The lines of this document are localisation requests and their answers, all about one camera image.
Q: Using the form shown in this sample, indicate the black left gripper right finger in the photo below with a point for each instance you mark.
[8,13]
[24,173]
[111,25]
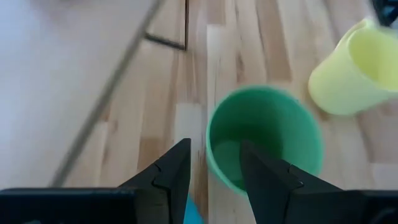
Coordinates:
[267,183]

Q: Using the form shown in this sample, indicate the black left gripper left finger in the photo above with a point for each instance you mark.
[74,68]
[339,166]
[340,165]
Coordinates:
[169,183]

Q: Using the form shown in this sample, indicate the green plastic cup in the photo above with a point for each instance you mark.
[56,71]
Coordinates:
[270,118]

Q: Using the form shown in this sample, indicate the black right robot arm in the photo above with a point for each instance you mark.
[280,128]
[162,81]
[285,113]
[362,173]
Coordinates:
[387,11]

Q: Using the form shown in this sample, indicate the teal blue cloth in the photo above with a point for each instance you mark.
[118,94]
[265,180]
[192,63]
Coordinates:
[192,214]

